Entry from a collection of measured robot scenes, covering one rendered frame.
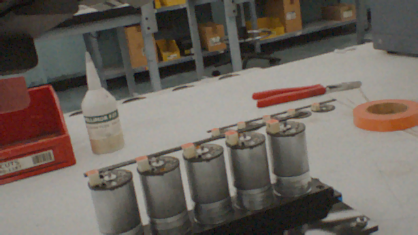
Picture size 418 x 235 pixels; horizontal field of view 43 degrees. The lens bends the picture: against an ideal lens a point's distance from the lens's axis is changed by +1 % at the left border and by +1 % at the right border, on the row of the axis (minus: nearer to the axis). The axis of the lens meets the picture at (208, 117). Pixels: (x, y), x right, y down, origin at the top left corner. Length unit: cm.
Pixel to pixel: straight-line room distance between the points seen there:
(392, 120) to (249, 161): 20
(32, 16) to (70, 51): 441
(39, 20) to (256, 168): 15
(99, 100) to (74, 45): 417
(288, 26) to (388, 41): 415
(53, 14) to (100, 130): 26
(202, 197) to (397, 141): 21
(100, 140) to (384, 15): 43
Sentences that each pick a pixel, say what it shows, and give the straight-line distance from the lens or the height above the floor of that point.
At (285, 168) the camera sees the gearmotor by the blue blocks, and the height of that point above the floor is 79.
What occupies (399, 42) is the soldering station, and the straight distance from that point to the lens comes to 75.
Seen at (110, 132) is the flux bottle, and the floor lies 77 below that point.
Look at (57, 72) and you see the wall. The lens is 469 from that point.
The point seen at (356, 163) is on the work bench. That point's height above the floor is 75.
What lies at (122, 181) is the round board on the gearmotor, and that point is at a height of 81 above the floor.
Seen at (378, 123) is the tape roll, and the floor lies 76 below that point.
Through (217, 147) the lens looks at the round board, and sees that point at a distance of 31.
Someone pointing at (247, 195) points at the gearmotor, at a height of 78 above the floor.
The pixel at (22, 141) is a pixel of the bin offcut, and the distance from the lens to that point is 63.
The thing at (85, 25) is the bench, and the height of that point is 69.
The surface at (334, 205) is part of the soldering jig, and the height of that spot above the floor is 76.
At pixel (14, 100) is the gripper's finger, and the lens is 34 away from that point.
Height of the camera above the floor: 92
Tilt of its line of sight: 17 degrees down
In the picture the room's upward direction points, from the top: 9 degrees counter-clockwise
